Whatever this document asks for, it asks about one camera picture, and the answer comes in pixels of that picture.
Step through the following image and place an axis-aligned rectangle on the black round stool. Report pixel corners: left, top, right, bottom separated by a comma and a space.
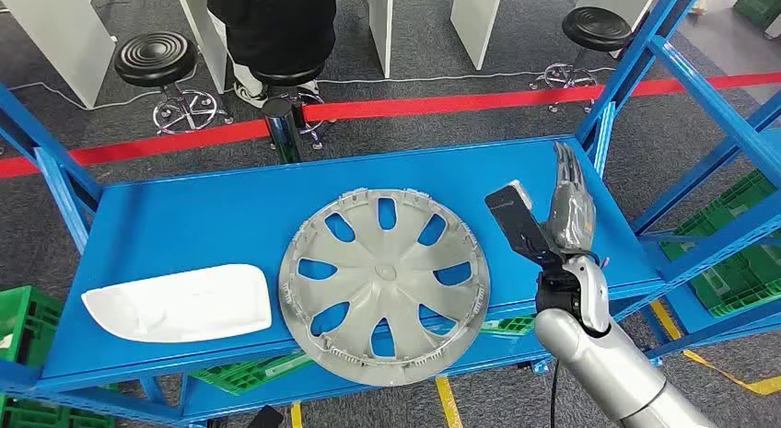
251, 64, 329, 152
529, 6, 634, 113
113, 31, 234, 135

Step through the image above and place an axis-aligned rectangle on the white floor cable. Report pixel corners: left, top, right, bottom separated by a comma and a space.
6, 65, 617, 112

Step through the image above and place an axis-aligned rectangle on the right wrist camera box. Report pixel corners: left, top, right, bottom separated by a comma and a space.
484, 179, 554, 271

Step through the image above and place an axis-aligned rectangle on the person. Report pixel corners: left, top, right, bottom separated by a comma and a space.
205, 0, 338, 110

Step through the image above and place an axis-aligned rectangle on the red barrier belt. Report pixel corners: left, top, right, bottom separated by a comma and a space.
0, 71, 781, 179

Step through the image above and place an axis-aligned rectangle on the chrome barrier post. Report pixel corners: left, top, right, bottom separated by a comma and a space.
262, 98, 305, 166

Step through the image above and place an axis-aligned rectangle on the grey plastic wheel hubcap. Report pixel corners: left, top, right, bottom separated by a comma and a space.
277, 188, 491, 388

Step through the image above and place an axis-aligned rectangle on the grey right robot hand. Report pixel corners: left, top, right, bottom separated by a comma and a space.
544, 141, 598, 256

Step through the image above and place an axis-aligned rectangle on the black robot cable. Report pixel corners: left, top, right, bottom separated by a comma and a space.
549, 358, 561, 428

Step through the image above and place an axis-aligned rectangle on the green plastic crate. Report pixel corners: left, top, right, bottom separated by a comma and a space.
660, 168, 781, 319
731, 0, 781, 31
478, 315, 538, 338
189, 351, 317, 397
0, 284, 120, 428

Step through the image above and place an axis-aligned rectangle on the white plastic mirror cover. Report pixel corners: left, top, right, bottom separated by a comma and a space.
80, 263, 274, 345

